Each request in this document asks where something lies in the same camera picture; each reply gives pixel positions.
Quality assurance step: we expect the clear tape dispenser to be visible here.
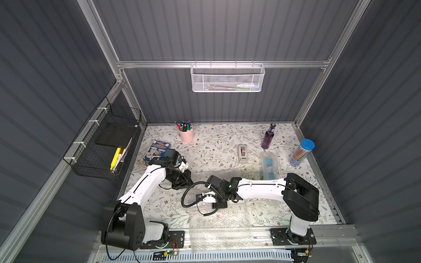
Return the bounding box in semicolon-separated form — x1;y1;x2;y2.
237;144;248;163

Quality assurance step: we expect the blue glass bottle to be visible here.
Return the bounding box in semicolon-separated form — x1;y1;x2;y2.
262;157;277;180

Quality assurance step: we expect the purple bottle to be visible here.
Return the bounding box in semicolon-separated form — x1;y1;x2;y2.
261;123;276;150

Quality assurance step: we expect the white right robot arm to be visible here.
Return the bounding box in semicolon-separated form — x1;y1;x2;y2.
196;173;319;246

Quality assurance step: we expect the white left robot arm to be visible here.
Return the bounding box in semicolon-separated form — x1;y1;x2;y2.
101;149;193;251

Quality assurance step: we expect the blue children's book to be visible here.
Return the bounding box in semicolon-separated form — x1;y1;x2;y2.
144;140;171;165

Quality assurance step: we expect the pink pen holder cup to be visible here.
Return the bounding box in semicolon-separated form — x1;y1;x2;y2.
179;129;194;144

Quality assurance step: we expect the yellow highlighter marker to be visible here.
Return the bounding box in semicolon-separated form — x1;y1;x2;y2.
110;148;122;171

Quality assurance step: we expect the blue-lidded pencil tube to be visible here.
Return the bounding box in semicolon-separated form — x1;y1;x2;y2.
289;139;315;167

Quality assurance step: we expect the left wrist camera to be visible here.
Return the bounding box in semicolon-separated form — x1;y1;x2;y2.
178;160;189;173

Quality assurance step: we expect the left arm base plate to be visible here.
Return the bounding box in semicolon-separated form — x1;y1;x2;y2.
139;231;185;249

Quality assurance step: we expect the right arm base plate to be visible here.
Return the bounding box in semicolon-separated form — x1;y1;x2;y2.
270;227;317;246

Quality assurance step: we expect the black wire wall basket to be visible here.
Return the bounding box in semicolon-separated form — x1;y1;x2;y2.
64;99;141;180

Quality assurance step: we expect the white wire mesh basket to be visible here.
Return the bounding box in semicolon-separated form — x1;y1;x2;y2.
190;62;266;93

